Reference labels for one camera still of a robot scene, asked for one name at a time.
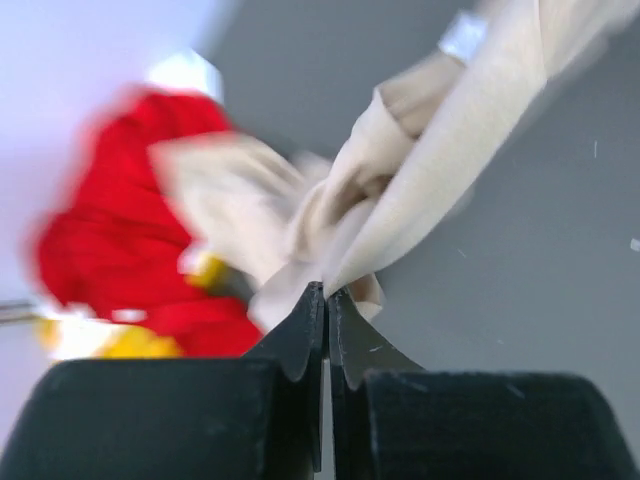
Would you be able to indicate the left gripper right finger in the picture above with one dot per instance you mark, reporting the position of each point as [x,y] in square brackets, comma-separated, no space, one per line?
[393,419]

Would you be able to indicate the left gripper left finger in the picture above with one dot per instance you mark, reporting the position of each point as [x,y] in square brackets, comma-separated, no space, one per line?
[258,416]

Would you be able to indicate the beige t shirt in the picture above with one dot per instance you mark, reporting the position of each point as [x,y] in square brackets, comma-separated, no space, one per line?
[411,159]

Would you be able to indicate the red t shirt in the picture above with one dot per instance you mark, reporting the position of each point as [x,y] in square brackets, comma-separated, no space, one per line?
[115,245]

